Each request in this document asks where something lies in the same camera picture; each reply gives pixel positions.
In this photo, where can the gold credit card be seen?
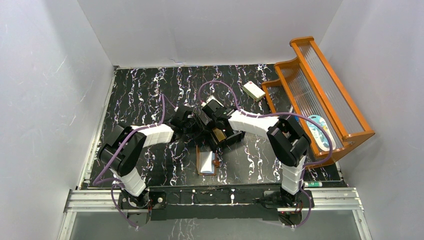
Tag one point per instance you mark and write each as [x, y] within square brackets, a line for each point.
[219, 134]

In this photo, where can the orange wooden shelf rack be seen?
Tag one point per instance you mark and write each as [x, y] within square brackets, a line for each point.
[313, 88]

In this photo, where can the blue blister pack item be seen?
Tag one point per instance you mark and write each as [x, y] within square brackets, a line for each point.
[319, 137]

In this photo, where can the black card tray box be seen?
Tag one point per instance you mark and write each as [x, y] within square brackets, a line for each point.
[232, 138]

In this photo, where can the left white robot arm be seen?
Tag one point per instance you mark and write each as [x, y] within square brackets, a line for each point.
[121, 151]

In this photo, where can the orange leather card holder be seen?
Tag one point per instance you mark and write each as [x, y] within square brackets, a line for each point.
[207, 163]

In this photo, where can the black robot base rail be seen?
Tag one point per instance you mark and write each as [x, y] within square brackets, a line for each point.
[238, 212]

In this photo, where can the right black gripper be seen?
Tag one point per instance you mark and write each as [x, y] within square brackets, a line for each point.
[226, 108]

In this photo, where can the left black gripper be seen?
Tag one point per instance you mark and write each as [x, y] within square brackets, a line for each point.
[180, 124]

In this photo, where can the white rectangular box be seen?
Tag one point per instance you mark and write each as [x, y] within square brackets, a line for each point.
[253, 91]

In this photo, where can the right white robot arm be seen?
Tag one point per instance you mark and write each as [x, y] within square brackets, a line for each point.
[288, 140]

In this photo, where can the green marker pen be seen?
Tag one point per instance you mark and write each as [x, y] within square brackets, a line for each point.
[313, 184]

